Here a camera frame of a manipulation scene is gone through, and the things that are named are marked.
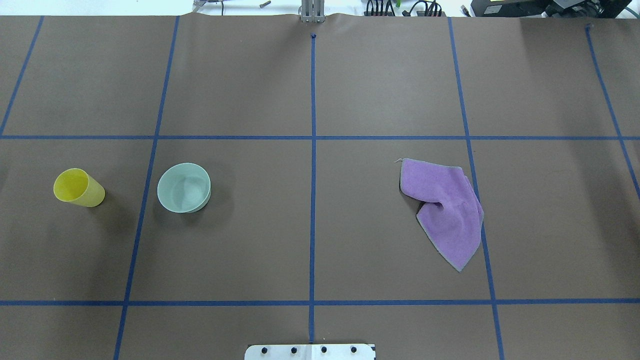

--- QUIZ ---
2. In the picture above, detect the purple microfiber cloth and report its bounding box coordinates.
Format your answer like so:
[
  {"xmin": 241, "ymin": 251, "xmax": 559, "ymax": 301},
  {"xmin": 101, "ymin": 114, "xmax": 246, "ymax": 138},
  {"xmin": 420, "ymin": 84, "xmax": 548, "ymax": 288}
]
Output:
[{"xmin": 397, "ymin": 157, "xmax": 485, "ymax": 272}]

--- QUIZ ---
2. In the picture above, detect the pale green bowl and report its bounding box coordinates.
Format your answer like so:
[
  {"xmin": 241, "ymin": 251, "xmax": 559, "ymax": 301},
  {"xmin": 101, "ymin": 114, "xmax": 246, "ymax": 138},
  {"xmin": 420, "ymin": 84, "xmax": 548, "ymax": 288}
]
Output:
[{"xmin": 157, "ymin": 162, "xmax": 211, "ymax": 214}]

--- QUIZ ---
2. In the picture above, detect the yellow plastic cup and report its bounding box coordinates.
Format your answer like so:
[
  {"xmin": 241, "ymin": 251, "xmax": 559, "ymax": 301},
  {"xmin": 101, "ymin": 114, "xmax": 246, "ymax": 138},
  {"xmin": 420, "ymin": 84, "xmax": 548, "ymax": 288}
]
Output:
[{"xmin": 53, "ymin": 168, "xmax": 106, "ymax": 208}]

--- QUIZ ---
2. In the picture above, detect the aluminium frame post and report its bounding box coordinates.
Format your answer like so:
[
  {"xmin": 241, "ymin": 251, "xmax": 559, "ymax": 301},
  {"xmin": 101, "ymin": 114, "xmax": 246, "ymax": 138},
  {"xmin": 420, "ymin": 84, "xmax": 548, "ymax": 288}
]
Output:
[{"xmin": 299, "ymin": 0, "xmax": 326, "ymax": 24}]

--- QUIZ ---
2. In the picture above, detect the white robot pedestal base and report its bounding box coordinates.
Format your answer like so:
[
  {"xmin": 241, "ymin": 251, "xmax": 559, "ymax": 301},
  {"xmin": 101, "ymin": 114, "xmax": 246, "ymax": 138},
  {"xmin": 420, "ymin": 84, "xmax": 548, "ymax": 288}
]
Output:
[{"xmin": 244, "ymin": 343, "xmax": 377, "ymax": 360}]

